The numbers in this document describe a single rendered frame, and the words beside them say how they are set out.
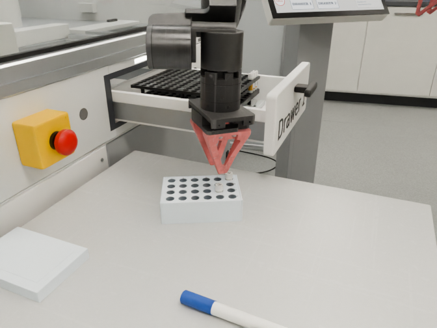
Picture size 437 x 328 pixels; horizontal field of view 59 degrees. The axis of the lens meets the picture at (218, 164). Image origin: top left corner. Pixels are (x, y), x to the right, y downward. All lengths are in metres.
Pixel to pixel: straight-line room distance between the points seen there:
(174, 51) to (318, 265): 0.33
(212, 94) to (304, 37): 1.19
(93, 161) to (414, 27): 3.34
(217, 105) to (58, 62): 0.29
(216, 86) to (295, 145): 1.32
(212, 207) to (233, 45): 0.24
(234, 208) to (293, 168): 1.30
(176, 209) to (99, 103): 0.29
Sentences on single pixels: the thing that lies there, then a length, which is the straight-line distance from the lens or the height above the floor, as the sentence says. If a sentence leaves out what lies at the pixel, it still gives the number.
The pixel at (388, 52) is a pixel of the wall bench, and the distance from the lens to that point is 3.82.
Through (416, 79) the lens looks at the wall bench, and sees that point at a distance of 3.91.
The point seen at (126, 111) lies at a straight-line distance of 0.80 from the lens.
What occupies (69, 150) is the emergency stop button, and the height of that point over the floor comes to 0.87.
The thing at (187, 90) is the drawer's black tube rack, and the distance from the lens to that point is 0.77.
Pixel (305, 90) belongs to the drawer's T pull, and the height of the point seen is 0.91.
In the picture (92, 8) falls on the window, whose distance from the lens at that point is 0.79.
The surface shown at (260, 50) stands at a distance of 2.52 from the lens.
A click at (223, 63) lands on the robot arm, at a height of 1.00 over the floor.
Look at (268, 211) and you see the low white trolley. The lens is 0.63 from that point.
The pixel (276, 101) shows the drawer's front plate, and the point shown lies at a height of 0.92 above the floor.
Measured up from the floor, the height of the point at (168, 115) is 0.86.
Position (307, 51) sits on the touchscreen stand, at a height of 0.81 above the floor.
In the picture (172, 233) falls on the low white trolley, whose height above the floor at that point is 0.76.
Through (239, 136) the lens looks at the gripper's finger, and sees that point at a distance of 0.54.
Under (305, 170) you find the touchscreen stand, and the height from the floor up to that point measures 0.25.
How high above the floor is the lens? 1.10
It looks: 26 degrees down
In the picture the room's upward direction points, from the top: straight up
